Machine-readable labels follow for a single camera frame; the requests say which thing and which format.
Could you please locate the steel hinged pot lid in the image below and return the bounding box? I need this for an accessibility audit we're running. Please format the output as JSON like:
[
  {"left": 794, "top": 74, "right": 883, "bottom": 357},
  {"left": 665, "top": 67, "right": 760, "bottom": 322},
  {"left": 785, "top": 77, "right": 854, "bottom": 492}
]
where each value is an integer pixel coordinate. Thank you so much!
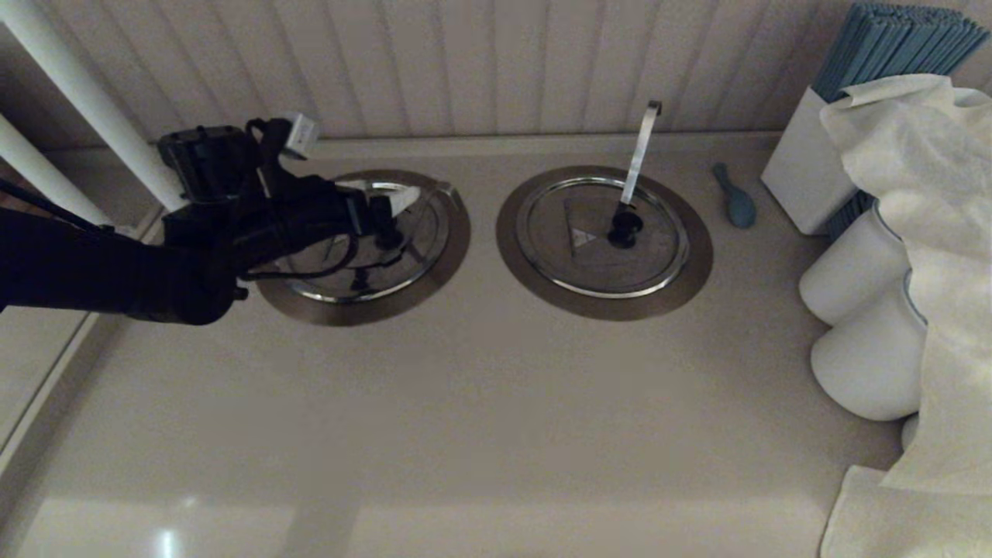
[
  {"left": 515, "top": 177, "right": 691, "bottom": 299},
  {"left": 275, "top": 181, "right": 452, "bottom": 303}
]

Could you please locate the blue rice paddle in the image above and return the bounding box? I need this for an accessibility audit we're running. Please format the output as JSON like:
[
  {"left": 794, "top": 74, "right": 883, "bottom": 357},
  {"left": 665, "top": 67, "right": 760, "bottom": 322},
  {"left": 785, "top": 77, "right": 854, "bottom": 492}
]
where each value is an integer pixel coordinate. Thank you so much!
[{"left": 711, "top": 163, "right": 756, "bottom": 230}]

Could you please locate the white support pole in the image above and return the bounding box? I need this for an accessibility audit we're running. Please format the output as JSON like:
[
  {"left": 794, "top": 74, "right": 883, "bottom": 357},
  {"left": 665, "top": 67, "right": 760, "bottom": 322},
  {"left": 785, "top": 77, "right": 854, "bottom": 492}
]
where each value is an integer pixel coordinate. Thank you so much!
[
  {"left": 0, "top": 112, "right": 113, "bottom": 229},
  {"left": 0, "top": 0, "right": 187, "bottom": 214}
]

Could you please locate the white square holder box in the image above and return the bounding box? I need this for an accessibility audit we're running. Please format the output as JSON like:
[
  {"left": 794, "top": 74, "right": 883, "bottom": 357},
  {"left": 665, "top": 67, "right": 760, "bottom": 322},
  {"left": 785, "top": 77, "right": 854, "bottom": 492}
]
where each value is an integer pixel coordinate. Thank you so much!
[{"left": 759, "top": 87, "right": 853, "bottom": 236}]

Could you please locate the blue ribbed pack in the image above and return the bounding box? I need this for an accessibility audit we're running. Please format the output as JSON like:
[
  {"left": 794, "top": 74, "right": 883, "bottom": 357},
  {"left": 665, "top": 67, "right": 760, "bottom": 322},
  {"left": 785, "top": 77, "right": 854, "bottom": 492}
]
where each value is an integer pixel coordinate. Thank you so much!
[{"left": 825, "top": 190, "right": 875, "bottom": 239}]

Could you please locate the blue straw bundle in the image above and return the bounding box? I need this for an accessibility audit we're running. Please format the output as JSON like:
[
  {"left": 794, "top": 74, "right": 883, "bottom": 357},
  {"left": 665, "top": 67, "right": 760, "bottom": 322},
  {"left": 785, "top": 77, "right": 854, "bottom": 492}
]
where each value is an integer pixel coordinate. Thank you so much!
[{"left": 810, "top": 4, "right": 989, "bottom": 104}]

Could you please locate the white cloth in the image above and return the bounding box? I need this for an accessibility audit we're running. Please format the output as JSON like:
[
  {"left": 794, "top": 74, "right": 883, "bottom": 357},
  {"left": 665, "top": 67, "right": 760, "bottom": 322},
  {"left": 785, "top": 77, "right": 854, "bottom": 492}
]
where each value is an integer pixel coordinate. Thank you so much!
[{"left": 818, "top": 74, "right": 992, "bottom": 558}]

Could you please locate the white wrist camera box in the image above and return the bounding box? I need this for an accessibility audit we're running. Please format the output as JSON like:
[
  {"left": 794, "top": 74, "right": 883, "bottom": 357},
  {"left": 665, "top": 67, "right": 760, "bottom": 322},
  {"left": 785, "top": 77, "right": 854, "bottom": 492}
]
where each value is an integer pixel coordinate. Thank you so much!
[{"left": 281, "top": 114, "right": 321, "bottom": 161}]

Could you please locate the right flat ladle handle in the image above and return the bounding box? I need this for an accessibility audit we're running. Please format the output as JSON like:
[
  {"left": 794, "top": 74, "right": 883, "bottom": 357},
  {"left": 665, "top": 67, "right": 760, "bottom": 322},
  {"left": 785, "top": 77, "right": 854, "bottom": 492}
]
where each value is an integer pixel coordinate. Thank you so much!
[{"left": 618, "top": 101, "right": 662, "bottom": 210}]

